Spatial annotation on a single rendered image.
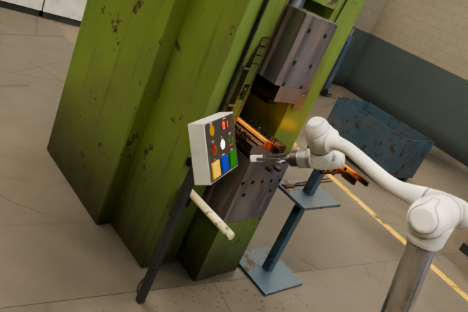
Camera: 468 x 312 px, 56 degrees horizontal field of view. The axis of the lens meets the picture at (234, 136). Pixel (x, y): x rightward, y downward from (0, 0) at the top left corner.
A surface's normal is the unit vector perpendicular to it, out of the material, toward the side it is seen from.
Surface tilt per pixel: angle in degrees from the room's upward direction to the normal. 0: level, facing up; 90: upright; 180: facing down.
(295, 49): 90
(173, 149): 90
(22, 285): 0
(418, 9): 90
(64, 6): 90
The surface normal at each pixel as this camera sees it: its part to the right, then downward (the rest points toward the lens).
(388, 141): -0.73, -0.05
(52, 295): 0.38, -0.86
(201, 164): -0.37, 0.20
